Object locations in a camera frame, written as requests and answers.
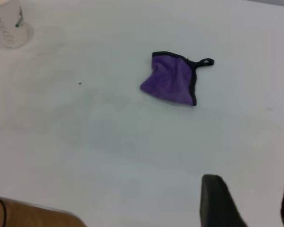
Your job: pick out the purple cloth with black trim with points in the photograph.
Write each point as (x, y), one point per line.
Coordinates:
(172, 80)

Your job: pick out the white paper coffee cup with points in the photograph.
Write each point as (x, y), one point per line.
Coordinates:
(8, 26)

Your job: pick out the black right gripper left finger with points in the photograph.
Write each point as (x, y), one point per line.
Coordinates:
(215, 203)

